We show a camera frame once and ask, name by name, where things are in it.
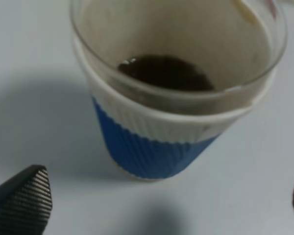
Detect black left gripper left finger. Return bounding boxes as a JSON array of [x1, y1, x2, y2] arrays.
[[0, 165, 52, 235]]

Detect blue sleeved paper cup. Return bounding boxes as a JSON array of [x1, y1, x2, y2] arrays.
[[70, 0, 287, 180]]

